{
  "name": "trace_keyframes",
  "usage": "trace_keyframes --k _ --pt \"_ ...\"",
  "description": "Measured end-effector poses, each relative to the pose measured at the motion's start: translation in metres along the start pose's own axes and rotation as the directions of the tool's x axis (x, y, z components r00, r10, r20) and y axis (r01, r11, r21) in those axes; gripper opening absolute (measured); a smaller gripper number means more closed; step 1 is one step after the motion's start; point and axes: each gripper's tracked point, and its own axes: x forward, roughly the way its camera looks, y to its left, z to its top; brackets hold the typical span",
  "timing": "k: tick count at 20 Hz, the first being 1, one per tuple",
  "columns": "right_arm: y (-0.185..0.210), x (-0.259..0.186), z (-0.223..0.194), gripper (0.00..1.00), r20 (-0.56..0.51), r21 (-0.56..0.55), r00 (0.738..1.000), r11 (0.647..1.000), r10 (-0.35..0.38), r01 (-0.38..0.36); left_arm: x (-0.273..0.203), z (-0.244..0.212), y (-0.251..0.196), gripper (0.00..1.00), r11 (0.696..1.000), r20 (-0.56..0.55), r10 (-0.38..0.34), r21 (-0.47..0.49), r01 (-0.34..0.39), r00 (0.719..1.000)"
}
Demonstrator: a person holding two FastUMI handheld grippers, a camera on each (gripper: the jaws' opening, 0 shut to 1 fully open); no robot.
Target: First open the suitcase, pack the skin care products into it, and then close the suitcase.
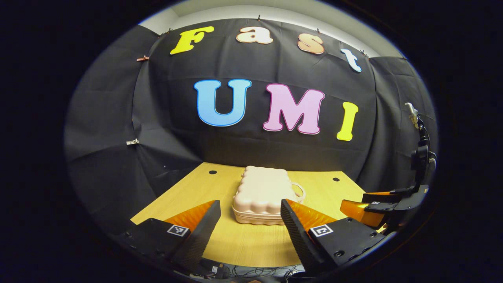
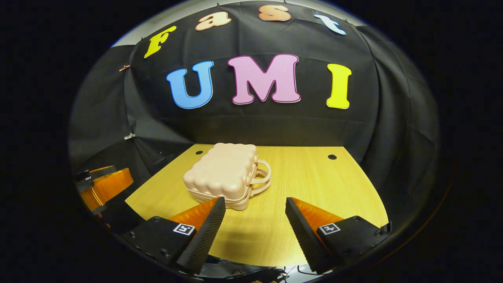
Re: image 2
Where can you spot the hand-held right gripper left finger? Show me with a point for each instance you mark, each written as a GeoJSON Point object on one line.
{"type": "Point", "coordinates": [206, 232]}

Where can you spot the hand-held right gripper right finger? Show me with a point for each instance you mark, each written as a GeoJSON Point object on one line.
{"type": "Point", "coordinates": [302, 232]}

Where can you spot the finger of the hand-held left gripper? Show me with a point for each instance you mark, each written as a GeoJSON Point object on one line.
{"type": "Point", "coordinates": [96, 173]}
{"type": "Point", "coordinates": [108, 186]}

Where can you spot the pink suitcase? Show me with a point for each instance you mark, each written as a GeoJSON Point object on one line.
{"type": "Point", "coordinates": [222, 173]}

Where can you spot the silver metal clip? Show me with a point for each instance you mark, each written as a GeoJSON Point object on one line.
{"type": "Point", "coordinates": [129, 136]}

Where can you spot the copper metal clip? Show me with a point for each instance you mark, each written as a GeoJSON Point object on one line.
{"type": "Point", "coordinates": [124, 67]}

